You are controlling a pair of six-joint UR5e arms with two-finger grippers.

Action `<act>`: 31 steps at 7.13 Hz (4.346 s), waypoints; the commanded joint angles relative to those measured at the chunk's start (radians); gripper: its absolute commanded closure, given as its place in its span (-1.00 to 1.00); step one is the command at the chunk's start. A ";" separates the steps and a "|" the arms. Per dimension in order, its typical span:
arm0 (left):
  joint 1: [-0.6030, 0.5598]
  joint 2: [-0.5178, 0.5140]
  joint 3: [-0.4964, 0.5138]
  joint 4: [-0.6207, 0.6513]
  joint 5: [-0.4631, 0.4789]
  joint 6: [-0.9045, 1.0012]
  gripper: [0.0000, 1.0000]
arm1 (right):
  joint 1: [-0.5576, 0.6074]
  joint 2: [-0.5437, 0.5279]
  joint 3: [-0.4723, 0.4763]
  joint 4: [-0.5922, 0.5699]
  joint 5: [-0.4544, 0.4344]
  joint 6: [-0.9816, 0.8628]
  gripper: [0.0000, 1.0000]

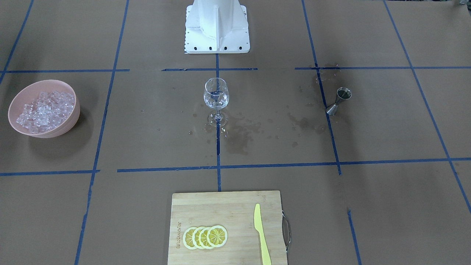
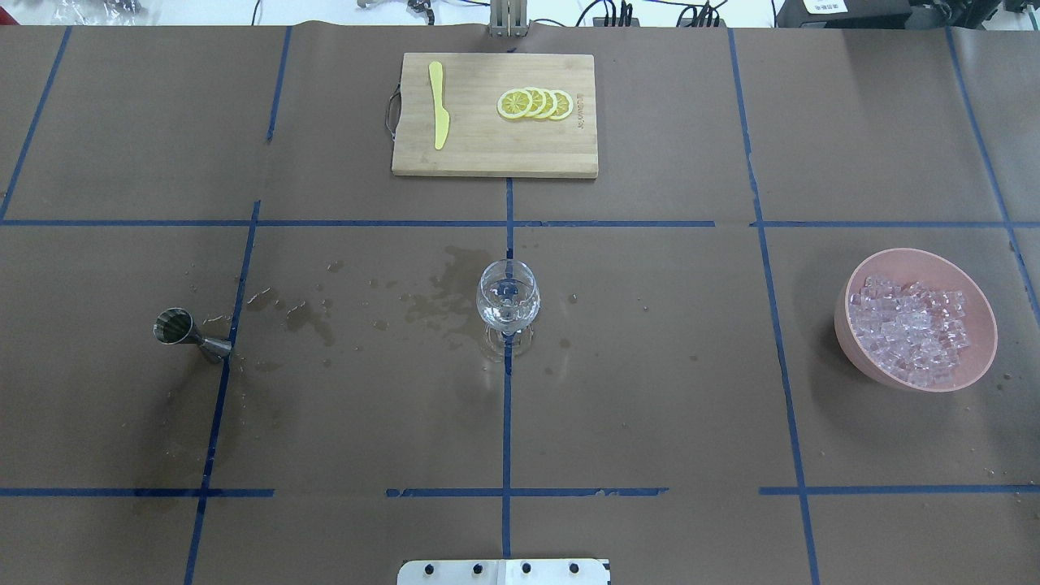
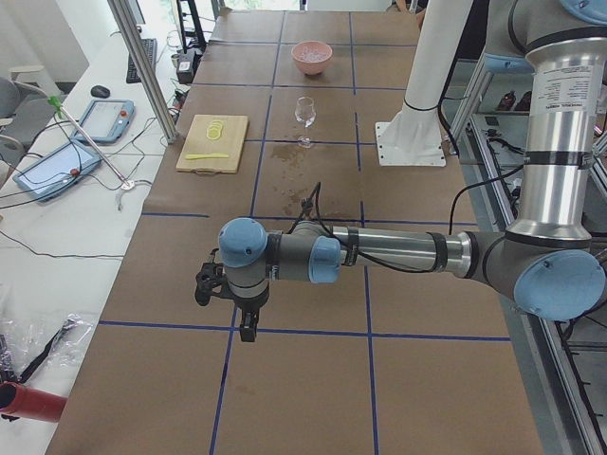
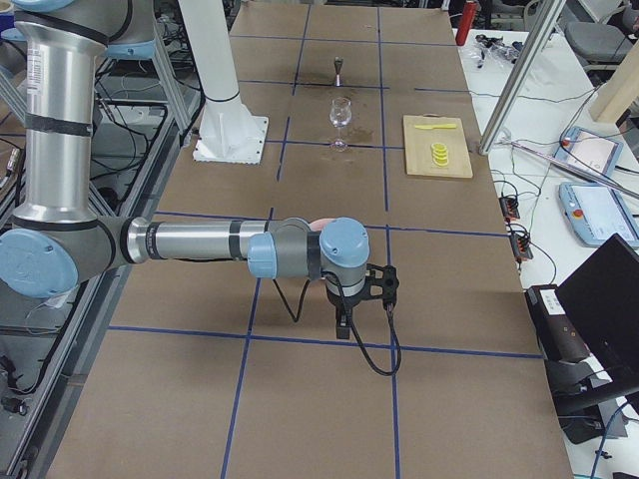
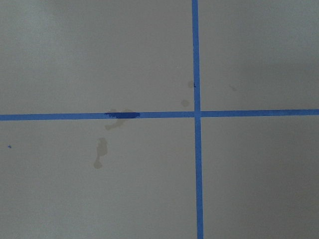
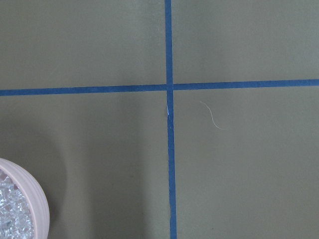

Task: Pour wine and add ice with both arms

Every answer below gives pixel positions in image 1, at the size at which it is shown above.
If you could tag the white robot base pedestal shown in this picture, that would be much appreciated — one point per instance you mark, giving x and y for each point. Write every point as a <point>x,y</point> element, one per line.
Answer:
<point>216,27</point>

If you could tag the pile of clear ice cubes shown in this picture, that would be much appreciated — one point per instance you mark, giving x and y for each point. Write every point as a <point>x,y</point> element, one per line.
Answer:
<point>47,112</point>

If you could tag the steel double jigger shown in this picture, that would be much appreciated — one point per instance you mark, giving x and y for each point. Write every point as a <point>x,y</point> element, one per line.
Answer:
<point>342,94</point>

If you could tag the yellow plastic knife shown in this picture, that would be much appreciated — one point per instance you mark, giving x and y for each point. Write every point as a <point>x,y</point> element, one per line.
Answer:
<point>258,225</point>

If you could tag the pink plastic bowl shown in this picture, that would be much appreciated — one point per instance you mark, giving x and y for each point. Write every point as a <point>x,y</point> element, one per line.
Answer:
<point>30,93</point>

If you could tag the clear wine glass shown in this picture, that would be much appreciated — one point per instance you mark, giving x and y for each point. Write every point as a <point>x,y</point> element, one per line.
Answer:
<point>216,97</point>

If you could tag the bamboo cutting board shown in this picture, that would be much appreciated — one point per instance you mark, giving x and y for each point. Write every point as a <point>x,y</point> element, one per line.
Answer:
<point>235,211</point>

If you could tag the lemon slice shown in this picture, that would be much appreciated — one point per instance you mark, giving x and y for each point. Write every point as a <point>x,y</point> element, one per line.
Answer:
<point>196,237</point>
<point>203,238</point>
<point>217,236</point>
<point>188,238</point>

